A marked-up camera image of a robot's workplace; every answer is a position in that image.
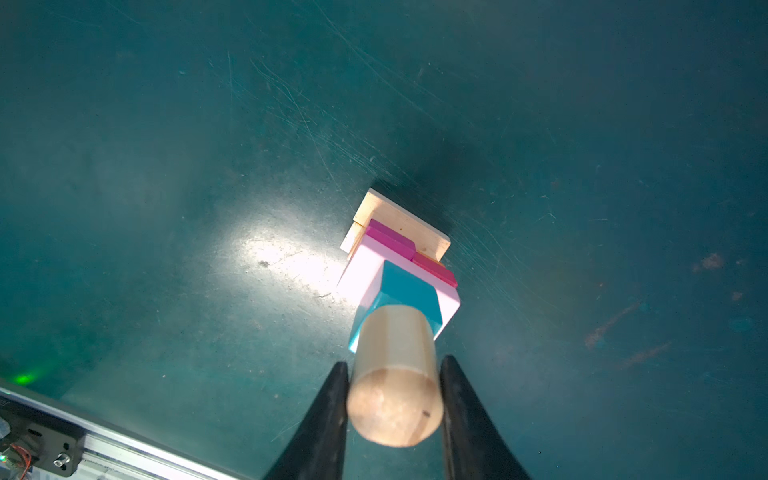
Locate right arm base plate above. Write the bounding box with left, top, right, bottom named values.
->
left=1, top=398, right=86, bottom=478

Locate aluminium front rail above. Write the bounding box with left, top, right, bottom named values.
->
left=1, top=380, right=242, bottom=479

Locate magenta cube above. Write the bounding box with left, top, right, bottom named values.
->
left=412, top=252, right=458, bottom=288
left=365, top=219, right=416, bottom=261

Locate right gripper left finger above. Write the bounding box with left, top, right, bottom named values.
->
left=264, top=361, right=349, bottom=480

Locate small wood cylinder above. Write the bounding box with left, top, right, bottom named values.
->
left=346, top=305, right=444, bottom=448

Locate teal cube block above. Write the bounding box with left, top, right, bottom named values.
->
left=348, top=260, right=443, bottom=353

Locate natural wood block long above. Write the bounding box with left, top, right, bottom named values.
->
left=353, top=188, right=451, bottom=262

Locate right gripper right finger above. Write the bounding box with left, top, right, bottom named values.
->
left=440, top=355, right=531, bottom=480

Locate pink rectangular block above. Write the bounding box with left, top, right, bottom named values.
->
left=337, top=234, right=461, bottom=339

